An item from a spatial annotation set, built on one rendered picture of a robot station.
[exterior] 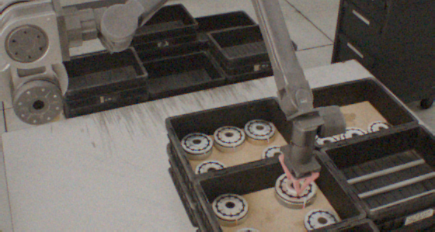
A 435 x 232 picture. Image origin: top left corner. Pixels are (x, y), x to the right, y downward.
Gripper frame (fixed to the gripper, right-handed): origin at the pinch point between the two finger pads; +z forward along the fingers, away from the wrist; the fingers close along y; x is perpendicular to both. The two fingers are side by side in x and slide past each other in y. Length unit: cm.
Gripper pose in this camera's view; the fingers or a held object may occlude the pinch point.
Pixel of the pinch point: (295, 183)
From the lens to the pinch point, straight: 140.5
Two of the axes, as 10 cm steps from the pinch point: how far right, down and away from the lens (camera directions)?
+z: -0.3, 8.0, 5.9
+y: -3.3, -5.7, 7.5
